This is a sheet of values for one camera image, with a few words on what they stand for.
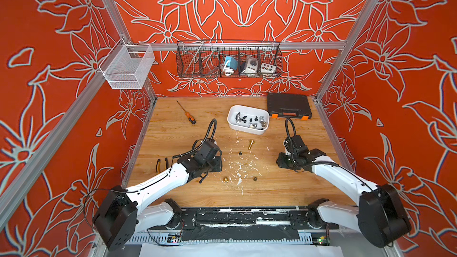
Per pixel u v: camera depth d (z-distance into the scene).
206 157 0.62
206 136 0.64
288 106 1.10
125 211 0.40
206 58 1.00
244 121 1.07
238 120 1.06
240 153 0.93
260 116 1.07
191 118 1.06
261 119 1.07
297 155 0.67
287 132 0.70
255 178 0.83
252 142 0.95
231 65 0.85
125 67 0.92
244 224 0.73
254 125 1.03
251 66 0.90
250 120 1.07
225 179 0.83
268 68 0.94
